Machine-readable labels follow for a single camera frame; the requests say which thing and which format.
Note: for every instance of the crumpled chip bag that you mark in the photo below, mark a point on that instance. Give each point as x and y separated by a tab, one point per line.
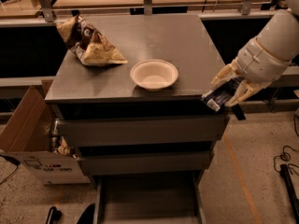
88	44

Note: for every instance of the black floor bar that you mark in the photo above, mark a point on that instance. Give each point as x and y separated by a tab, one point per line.
285	174

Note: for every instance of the grey top drawer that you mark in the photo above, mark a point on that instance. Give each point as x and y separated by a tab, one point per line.
117	132

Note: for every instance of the snack bag in box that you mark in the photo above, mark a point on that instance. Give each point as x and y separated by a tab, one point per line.
64	149

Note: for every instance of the black handle object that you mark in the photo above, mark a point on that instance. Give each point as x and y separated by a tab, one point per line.
53	215

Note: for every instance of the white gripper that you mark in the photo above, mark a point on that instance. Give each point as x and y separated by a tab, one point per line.
261	62

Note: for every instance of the blue rxbar snack bar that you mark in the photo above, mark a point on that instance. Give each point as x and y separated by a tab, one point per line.
215	99

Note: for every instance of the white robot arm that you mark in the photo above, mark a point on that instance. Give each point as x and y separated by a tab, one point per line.
283	27

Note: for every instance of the metal can in box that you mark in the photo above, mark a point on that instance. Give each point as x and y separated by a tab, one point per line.
54	135

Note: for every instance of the white paper bowl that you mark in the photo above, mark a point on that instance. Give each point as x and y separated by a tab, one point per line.
154	75

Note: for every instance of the metal railing frame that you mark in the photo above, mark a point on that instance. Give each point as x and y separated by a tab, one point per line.
29	12

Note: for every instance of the open cardboard box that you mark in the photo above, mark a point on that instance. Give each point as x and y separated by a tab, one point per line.
26	138

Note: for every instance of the grey drawer cabinet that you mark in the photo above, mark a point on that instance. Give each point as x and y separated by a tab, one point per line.
80	93

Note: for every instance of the grey middle drawer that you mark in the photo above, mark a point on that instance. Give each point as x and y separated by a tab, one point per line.
145	163

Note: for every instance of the grey open bottom drawer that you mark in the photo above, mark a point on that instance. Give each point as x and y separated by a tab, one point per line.
157	198

